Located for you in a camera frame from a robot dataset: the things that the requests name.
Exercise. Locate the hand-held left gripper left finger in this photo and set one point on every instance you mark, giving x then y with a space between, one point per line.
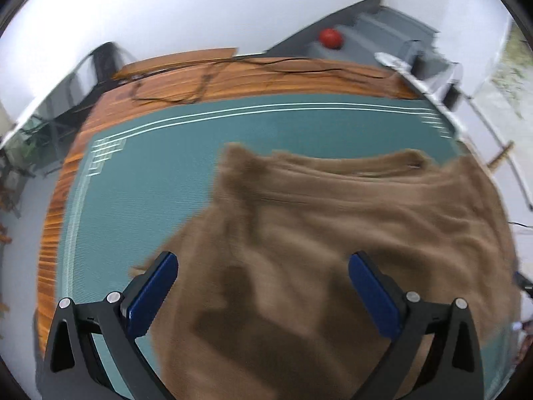
152 296

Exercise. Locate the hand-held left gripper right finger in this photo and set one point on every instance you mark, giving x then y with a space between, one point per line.
374 296

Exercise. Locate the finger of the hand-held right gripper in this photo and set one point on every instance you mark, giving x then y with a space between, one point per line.
524 283

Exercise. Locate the brown fleece sweater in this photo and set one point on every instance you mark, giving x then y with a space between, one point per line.
324 237

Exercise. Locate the light wooden stick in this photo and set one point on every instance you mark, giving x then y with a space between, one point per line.
501 154

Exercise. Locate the green table mat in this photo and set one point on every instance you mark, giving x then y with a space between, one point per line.
166 154

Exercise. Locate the black power adapter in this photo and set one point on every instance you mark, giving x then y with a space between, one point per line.
453 87
424 60

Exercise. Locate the glass table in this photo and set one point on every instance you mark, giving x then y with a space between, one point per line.
50 108

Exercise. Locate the white power strip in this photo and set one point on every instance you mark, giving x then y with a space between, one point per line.
412 77

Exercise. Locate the black mesh chair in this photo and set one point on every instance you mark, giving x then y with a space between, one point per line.
109 58

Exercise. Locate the red ball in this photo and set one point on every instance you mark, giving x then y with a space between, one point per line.
331 38

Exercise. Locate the grey stair steps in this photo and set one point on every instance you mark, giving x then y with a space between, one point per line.
366 25

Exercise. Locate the hanging wall map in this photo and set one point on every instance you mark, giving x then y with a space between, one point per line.
510 66

